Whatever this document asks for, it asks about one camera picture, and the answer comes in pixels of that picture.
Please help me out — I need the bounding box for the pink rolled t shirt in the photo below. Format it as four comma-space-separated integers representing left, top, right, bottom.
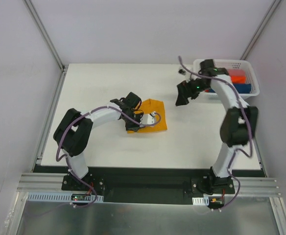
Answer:
227, 69, 245, 76

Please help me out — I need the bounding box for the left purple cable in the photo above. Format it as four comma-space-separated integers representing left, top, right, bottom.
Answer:
56, 106, 162, 209

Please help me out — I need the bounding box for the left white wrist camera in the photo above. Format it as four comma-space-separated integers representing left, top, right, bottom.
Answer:
141, 113, 156, 126

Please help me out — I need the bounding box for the yellow t shirt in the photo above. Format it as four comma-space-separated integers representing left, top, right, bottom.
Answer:
135, 99, 167, 134

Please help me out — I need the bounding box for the white cable duct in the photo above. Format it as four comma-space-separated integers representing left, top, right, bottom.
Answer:
27, 192, 104, 203
192, 196, 209, 206

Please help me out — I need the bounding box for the right white cable duct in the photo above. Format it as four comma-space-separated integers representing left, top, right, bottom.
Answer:
192, 196, 209, 206

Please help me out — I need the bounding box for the blue rolled t shirt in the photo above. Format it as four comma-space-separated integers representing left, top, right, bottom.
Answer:
206, 84, 252, 95

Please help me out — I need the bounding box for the white plastic basket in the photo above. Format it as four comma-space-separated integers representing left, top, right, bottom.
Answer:
197, 59, 260, 103

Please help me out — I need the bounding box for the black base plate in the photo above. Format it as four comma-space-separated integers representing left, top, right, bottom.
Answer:
61, 167, 235, 205

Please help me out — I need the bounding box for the left white cable duct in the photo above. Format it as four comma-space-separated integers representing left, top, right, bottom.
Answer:
27, 192, 104, 203

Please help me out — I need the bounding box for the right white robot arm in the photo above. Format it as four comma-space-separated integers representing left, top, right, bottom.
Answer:
175, 57, 259, 193

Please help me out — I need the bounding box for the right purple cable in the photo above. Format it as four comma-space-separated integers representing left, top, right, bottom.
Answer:
177, 56, 253, 172

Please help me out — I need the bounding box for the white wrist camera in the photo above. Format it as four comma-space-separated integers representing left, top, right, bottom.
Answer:
178, 66, 194, 82
141, 113, 156, 126

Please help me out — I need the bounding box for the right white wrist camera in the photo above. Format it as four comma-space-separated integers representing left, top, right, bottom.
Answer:
178, 66, 194, 82

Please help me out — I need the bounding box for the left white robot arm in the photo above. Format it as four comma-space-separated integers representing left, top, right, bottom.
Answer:
53, 92, 142, 190

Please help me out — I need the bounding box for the orange rolled t shirt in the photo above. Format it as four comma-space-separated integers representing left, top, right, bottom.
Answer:
231, 75, 246, 84

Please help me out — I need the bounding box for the purple cable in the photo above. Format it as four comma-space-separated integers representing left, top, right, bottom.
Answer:
56, 106, 162, 209
177, 56, 253, 172

